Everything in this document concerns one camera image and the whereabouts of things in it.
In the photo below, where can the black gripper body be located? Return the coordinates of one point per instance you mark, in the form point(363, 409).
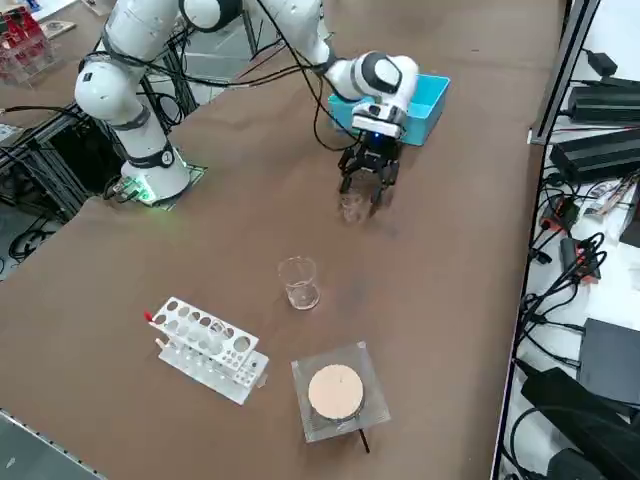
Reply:
point(372, 157)

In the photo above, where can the clear glass beaker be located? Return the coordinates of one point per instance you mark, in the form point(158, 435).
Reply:
point(300, 295)

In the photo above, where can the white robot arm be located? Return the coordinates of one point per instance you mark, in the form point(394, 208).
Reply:
point(125, 60)

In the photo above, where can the blue plastic bin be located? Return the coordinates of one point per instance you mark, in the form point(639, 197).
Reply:
point(425, 115)

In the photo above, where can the red and black device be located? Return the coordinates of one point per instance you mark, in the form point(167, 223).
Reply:
point(580, 260)
point(562, 212)

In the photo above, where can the large black power brick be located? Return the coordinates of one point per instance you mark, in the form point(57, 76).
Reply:
point(595, 155)

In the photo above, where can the white test tube rack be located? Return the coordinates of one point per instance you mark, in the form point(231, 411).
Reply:
point(200, 320)

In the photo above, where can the clear glass test tube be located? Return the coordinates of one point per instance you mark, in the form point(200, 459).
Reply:
point(216, 335)

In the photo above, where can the small black power adapter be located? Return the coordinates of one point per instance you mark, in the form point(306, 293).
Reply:
point(601, 62)

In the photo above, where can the red capped glass tube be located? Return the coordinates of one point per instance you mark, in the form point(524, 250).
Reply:
point(149, 316)

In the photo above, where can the flat black box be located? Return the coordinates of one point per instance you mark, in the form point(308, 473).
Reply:
point(612, 360)

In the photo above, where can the black bag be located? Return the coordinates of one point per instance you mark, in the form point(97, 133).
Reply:
point(580, 425)

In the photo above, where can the clear acrylic shelf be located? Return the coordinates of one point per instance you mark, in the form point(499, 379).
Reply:
point(30, 65)

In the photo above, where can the red packets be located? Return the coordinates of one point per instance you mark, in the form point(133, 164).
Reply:
point(15, 30)

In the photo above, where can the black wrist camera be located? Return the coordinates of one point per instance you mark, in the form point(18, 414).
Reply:
point(375, 140)

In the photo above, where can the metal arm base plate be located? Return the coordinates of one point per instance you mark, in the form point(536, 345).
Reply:
point(195, 175)

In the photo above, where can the aluminium camera post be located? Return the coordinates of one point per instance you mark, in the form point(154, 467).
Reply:
point(562, 75)

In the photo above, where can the black metal frame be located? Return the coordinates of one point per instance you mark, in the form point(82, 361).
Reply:
point(60, 165)

